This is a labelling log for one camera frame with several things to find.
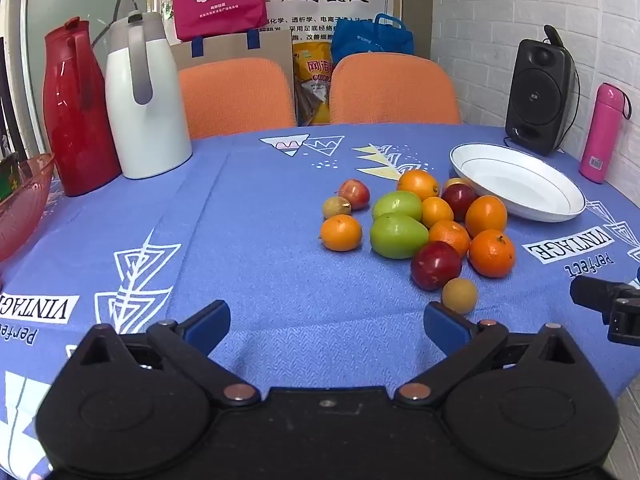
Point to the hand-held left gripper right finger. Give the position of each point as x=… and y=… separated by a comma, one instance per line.
x=445, y=327

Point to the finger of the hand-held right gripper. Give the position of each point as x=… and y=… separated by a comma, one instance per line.
x=595, y=291

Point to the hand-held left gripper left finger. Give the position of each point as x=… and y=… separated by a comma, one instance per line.
x=207, y=325

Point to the round brown fruit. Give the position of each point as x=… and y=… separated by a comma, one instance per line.
x=459, y=295

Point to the large red plum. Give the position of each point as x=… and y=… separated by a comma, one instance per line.
x=436, y=265

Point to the green mango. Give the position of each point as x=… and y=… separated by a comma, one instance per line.
x=398, y=235
x=395, y=205

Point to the dark red plum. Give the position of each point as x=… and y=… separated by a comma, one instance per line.
x=460, y=200

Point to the white plate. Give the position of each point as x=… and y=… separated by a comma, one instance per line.
x=520, y=185

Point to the large orange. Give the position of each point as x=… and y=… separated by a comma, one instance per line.
x=418, y=185

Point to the red yellow apple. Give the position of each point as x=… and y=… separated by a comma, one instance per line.
x=456, y=182

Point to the small red apple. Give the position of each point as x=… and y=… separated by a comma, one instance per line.
x=354, y=193

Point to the brown passion fruit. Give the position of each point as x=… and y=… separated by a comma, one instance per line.
x=334, y=207

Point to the blue printed tablecloth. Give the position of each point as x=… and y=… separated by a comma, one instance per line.
x=250, y=260

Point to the pink bottle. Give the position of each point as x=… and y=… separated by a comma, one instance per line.
x=602, y=135

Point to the white thermos jug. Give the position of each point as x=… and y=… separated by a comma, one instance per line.
x=150, y=130

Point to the black speaker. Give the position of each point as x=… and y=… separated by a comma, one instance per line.
x=537, y=95

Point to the orange chair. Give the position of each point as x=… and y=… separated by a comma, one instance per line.
x=235, y=100
x=395, y=95

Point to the green packet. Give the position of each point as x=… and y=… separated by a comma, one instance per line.
x=7, y=180

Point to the red thermos jug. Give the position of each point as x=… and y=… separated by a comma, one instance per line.
x=75, y=110

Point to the brown paper bag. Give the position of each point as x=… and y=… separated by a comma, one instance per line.
x=225, y=49

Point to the yellow snack bag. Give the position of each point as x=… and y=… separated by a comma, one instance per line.
x=312, y=67

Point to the blue plastic bag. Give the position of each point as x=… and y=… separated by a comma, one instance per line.
x=370, y=40

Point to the magenta tote bag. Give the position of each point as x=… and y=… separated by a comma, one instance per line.
x=215, y=5

